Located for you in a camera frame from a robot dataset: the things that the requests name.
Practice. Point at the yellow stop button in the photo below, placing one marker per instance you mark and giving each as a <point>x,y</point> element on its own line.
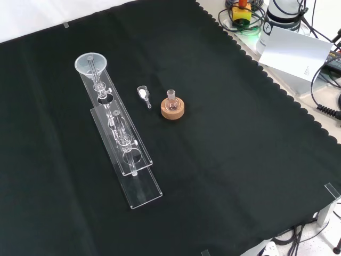
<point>241,13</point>

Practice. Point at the white power strip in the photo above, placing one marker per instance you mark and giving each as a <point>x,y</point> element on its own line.
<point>269,249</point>

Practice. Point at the clear acrylic funnel stand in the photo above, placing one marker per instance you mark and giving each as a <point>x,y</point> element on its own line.
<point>138,184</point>

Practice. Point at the black tripod leg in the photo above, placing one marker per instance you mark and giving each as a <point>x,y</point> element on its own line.
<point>337,246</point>

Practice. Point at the pale white board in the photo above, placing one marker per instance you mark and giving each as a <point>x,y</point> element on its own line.
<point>293,50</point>

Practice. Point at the small round-bottom glass flask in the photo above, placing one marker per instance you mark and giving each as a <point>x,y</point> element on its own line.
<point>171,104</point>

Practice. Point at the black scalloped bench cloth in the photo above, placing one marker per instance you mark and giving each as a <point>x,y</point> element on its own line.
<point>213,160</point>

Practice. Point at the clear tape strip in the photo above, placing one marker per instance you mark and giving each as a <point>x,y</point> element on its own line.
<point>66,25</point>
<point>205,252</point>

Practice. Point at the translucent plastic funnel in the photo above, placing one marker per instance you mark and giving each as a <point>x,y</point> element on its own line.
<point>85,66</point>

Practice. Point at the aluminium bench leg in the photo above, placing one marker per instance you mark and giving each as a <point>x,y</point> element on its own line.
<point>325,213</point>

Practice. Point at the small glass weighing funnel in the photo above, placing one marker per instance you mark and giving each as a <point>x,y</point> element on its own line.
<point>142,93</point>

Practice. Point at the clear corner clamp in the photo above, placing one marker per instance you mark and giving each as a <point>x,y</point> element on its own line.
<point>333,190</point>

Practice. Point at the black power adapter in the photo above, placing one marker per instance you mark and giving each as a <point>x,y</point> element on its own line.
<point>334,60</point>

